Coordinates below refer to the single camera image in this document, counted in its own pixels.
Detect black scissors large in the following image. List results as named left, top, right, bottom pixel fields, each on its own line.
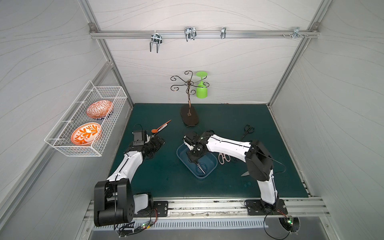
left=195, top=161, right=206, bottom=175

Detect blue handled scissors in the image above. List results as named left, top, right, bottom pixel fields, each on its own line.
left=196, top=163, right=208, bottom=176

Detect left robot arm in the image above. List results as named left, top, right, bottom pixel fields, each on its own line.
left=94, top=136, right=165, bottom=227

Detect blue plastic storage box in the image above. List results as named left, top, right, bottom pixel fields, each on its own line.
left=177, top=144, right=218, bottom=180

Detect small black scissors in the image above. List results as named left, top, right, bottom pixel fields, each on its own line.
left=242, top=125, right=255, bottom=139

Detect orange plastic spoon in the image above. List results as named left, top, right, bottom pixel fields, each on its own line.
left=151, top=120, right=171, bottom=134

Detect copper cup holder stand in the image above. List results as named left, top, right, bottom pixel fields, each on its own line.
left=170, top=71, right=210, bottom=126

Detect green table mat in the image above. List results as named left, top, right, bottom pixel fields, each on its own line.
left=112, top=104, right=308, bottom=198

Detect green plastic goblet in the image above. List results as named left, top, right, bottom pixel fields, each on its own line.
left=196, top=71, right=208, bottom=99

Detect red patterned bowl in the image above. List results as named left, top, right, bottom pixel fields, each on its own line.
left=86, top=100, right=114, bottom=120

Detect orange floral bowl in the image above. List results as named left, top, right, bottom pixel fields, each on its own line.
left=71, top=123, right=102, bottom=146

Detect metal double hook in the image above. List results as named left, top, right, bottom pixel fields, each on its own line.
left=150, top=33, right=163, bottom=53

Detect metal hook centre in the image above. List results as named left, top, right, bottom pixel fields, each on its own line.
left=184, top=27, right=197, bottom=42

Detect metal hook right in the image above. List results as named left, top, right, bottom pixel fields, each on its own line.
left=282, top=27, right=309, bottom=39

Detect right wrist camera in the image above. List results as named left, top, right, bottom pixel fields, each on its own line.
left=184, top=136, right=195, bottom=151

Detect cream handled kitchen scissors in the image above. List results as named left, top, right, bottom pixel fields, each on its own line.
left=241, top=171, right=250, bottom=177

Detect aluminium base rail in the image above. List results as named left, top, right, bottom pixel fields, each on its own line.
left=83, top=196, right=331, bottom=221

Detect white wire basket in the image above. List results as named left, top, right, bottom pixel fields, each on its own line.
left=45, top=81, right=127, bottom=157

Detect black cable bundle left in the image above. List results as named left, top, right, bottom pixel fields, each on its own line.
left=117, top=206, right=158, bottom=238

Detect black cable right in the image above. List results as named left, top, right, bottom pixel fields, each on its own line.
left=259, top=208, right=301, bottom=239

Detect small metal bracket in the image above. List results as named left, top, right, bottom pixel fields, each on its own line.
left=221, top=27, right=227, bottom=39

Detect aluminium top rail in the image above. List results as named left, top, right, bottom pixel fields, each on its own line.
left=90, top=30, right=321, bottom=40

